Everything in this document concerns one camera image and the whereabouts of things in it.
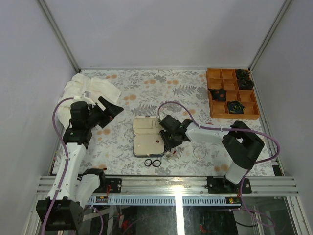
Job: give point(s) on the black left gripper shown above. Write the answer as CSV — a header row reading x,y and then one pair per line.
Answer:
x,y
111,111

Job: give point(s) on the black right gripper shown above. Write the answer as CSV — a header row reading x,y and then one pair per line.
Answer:
x,y
168,144

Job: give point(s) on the cream navy jewelry box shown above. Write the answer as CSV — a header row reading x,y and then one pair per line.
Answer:
x,y
146,130

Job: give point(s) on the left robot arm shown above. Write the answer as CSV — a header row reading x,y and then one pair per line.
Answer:
x,y
63,208

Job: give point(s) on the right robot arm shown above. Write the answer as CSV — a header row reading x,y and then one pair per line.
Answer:
x,y
242,145

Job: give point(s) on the silver hoop bangle right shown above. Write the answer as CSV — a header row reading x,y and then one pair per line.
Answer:
x,y
200,152

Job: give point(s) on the floral patterned tablecloth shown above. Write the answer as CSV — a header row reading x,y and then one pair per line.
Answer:
x,y
179,93

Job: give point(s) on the white crumpled cloth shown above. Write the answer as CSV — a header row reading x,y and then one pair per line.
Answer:
x,y
95,87

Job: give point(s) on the dark flower with blue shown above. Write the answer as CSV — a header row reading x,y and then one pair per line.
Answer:
x,y
235,107

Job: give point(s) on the wooden compartment tray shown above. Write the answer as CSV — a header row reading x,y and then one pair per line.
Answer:
x,y
223,87

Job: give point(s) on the dark fabric flower in tray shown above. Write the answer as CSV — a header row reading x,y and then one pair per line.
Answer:
x,y
243,79

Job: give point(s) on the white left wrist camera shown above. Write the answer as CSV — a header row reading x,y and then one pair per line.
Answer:
x,y
84,96

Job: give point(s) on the aluminium mounting rail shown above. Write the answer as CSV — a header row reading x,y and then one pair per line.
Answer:
x,y
160,190

